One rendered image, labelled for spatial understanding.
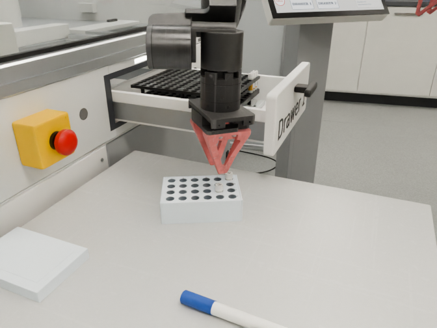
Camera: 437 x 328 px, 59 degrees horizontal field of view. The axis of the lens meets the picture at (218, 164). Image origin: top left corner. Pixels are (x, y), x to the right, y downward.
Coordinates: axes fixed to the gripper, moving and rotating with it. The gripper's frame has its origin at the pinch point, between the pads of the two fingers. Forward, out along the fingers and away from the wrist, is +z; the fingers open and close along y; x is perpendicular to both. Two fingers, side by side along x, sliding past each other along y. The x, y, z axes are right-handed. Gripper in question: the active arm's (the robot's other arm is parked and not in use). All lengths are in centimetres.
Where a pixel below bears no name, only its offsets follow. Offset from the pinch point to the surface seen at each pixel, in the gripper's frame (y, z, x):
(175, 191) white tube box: -1.9, 4.5, -6.4
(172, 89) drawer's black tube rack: -23.5, -5.8, -0.2
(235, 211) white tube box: 4.3, 6.2, 1.1
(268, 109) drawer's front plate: -3.8, -6.6, 10.4
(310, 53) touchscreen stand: -89, 1, 78
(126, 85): -34.2, -4.5, -7.4
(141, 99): -23.5, -4.3, -6.5
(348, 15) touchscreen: -77, -15, 86
